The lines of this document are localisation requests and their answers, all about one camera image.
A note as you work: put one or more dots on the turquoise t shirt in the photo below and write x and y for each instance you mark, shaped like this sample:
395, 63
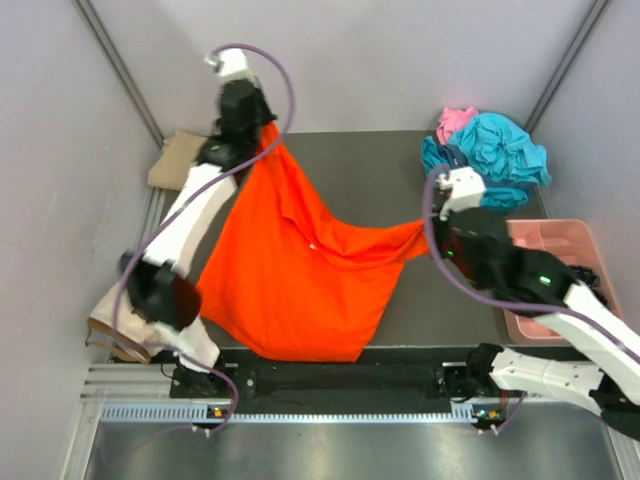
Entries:
500, 150

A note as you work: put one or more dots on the orange t shirt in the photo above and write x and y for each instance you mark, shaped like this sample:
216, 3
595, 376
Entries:
290, 281

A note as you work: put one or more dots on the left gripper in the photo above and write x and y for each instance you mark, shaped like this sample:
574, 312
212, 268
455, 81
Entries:
265, 114

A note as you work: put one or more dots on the aluminium frame rail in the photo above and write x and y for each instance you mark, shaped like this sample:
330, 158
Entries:
125, 377

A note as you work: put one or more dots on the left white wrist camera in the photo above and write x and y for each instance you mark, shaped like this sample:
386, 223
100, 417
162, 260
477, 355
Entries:
230, 65

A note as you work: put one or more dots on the folded beige t shirt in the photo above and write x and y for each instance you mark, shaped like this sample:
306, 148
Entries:
178, 154

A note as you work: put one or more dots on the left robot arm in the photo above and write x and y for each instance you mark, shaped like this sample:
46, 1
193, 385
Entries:
161, 296

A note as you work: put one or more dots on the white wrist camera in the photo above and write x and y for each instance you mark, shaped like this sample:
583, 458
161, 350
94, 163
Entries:
230, 65
464, 189

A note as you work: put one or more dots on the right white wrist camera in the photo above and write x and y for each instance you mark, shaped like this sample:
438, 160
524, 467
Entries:
464, 189

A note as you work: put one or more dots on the pink t shirt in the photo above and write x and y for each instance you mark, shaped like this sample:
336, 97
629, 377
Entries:
452, 121

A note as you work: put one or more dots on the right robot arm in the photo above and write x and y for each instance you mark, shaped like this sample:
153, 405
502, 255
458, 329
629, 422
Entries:
544, 271

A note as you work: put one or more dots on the pink divided tray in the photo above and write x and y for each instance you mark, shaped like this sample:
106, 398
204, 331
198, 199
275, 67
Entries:
572, 242

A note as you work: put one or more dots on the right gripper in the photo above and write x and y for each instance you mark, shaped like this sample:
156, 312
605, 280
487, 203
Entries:
439, 226

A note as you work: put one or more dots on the grey slotted cable duct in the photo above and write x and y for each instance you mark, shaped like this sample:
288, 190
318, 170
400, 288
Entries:
208, 415

